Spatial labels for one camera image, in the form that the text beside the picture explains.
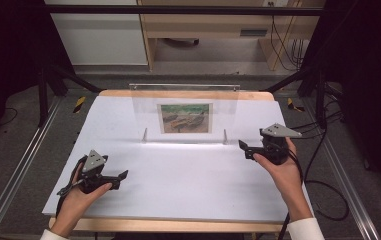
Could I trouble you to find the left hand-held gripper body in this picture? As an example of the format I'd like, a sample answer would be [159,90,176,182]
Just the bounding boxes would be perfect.
[77,149,116,195]

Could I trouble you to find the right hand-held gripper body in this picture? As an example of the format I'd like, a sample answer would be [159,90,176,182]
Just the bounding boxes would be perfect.
[256,123,303,166]

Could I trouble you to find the paper picture card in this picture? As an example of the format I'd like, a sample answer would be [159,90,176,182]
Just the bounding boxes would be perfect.
[156,102,214,135]

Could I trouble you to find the clear acrylic photo frame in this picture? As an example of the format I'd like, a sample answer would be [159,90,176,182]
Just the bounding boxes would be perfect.
[128,83,241,145]

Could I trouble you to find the person's left hand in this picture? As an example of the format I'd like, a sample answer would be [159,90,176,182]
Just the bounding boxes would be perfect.
[57,162,114,221]

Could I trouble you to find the person's right hand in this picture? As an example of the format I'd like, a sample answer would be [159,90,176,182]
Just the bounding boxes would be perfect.
[252,136,305,204]

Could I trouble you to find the white board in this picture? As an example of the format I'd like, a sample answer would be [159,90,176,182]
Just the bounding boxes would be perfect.
[41,96,313,224]

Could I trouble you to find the wooden table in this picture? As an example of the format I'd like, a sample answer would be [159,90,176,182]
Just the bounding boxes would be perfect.
[47,89,285,234]

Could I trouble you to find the black metal stand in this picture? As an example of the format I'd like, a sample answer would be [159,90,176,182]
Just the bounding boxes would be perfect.
[263,64,330,130]
[37,61,103,128]

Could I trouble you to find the grey desk label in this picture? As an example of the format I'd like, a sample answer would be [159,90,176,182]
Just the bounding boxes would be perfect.
[239,28,269,37]

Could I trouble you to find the black curtain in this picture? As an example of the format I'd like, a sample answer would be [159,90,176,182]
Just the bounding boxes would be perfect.
[0,0,76,151]
[306,0,381,204]

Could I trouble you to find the wooden desk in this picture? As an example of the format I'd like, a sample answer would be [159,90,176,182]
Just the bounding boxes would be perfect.
[137,0,326,72]

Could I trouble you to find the white cabinet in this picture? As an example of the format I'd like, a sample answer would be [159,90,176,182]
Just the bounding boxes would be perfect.
[43,0,149,66]

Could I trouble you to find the black horizontal bar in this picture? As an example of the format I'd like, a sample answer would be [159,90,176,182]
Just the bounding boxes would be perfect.
[43,4,326,17]

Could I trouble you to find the right hand-held gripper cable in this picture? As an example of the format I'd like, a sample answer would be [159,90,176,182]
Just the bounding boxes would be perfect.
[277,148,306,240]

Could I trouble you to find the hand-held gripper cable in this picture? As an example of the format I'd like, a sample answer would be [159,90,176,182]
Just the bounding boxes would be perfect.
[277,148,306,240]
[55,155,88,219]

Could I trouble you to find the left hand-held gripper cable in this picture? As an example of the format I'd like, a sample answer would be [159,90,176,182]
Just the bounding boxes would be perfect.
[55,155,88,219]

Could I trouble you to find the bundle of black floor cables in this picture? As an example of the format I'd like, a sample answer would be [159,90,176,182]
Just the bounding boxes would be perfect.
[287,96,345,141]

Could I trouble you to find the aluminium rail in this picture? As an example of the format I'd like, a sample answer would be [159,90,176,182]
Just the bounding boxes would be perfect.
[301,96,381,240]
[0,96,63,240]

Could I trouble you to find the looped black floor cable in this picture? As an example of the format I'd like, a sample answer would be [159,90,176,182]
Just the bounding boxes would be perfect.
[303,126,350,222]

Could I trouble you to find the thin black floor cable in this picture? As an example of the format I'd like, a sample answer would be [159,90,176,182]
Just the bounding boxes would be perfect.
[0,106,19,128]

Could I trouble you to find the hanging black cables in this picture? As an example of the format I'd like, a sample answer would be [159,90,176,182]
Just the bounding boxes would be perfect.
[268,1,310,72]

